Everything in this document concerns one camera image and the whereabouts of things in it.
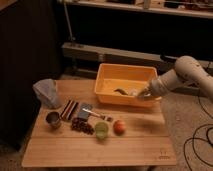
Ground grey folded cloth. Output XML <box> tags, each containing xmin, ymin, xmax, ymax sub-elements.
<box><xmin>33</xmin><ymin>79</ymin><xmax>61</xmax><ymax>109</ymax></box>

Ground grey blue block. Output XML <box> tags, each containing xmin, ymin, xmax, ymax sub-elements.
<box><xmin>77</xmin><ymin>103</ymin><xmax>92</xmax><ymax>121</ymax></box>

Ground black cables on floor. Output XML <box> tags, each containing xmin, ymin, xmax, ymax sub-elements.
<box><xmin>183</xmin><ymin>94</ymin><xmax>213</xmax><ymax>171</ymax></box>

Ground dark green object in tray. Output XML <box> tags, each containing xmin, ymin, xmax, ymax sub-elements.
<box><xmin>114</xmin><ymin>88</ymin><xmax>128</xmax><ymax>95</ymax></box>

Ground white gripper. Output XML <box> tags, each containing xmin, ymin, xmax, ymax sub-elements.
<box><xmin>137</xmin><ymin>79</ymin><xmax>162</xmax><ymax>99</ymax></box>

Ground orange plastic tray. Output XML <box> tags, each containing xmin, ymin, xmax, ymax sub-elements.
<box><xmin>94</xmin><ymin>63</ymin><xmax>161</xmax><ymax>107</ymax></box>

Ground metal shelf beam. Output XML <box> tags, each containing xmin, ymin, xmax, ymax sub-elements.
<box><xmin>61</xmin><ymin>42</ymin><xmax>213</xmax><ymax>79</ymax></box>

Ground striped brown box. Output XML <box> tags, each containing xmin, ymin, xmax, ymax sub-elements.
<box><xmin>60</xmin><ymin>100</ymin><xmax>78</xmax><ymax>121</ymax></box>

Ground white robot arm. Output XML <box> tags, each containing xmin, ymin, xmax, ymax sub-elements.
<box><xmin>137</xmin><ymin>56</ymin><xmax>213</xmax><ymax>102</ymax></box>

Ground orange fruit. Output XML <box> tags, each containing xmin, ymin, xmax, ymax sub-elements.
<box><xmin>113</xmin><ymin>120</ymin><xmax>126</xmax><ymax>135</ymax></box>

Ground metal cup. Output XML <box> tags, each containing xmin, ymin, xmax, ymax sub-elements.
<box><xmin>46</xmin><ymin>111</ymin><xmax>61</xmax><ymax>129</ymax></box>

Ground upper shelf with clutter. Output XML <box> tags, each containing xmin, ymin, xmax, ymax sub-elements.
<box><xmin>57</xmin><ymin>0</ymin><xmax>213</xmax><ymax>19</ymax></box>

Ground metal stand pole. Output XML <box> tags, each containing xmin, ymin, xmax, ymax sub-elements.
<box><xmin>63</xmin><ymin>0</ymin><xmax>83</xmax><ymax>47</ymax></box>

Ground pile of brown nuts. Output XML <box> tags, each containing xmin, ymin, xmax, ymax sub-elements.
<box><xmin>71</xmin><ymin>118</ymin><xmax>94</xmax><ymax>135</ymax></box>

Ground knife with brown handle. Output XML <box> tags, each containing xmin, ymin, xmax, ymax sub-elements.
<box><xmin>83</xmin><ymin>108</ymin><xmax>113</xmax><ymax>122</ymax></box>

